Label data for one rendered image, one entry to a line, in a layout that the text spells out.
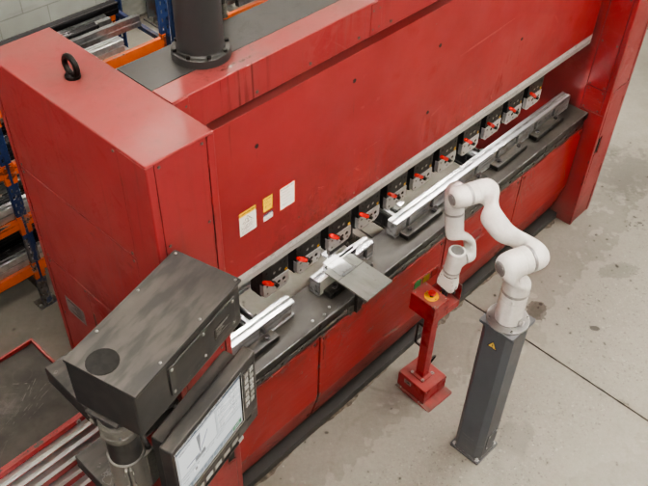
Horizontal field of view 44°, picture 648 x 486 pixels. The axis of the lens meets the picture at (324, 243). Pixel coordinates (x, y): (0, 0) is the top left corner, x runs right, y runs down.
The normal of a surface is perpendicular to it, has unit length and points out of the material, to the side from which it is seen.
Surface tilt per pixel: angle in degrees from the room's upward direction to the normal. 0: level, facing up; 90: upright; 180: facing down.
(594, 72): 90
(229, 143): 90
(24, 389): 0
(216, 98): 90
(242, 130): 90
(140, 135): 0
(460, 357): 0
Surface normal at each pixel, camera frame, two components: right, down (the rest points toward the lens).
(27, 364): 0.03, -0.73
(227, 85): 0.73, 0.48
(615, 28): -0.69, 0.49
